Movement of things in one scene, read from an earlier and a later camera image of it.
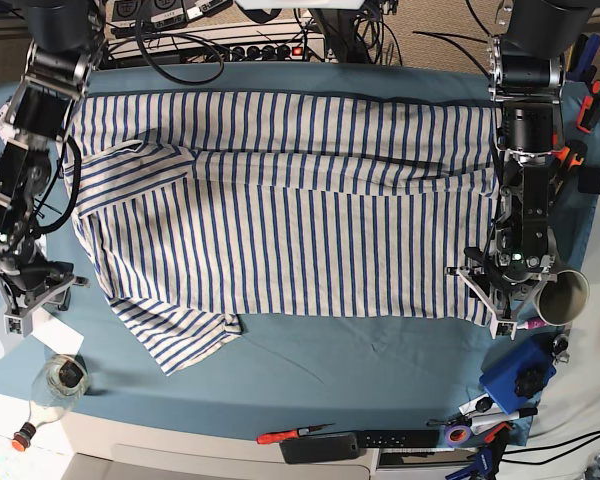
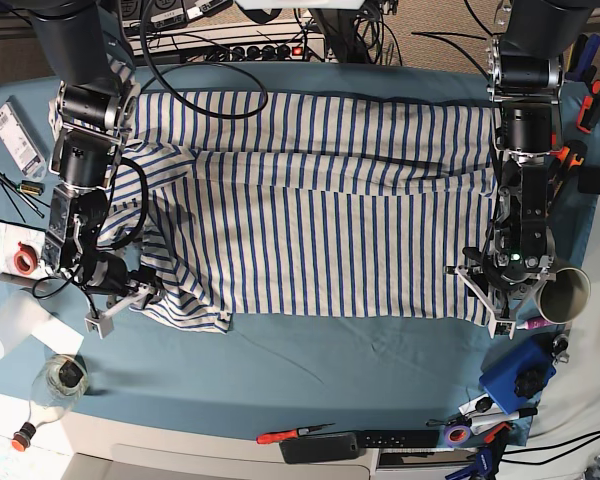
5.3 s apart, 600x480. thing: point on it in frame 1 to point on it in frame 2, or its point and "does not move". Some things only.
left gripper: (28, 284) to (109, 272)
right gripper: (503, 285) does not move
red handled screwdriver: (285, 434) does not move
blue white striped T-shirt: (201, 207) does not move
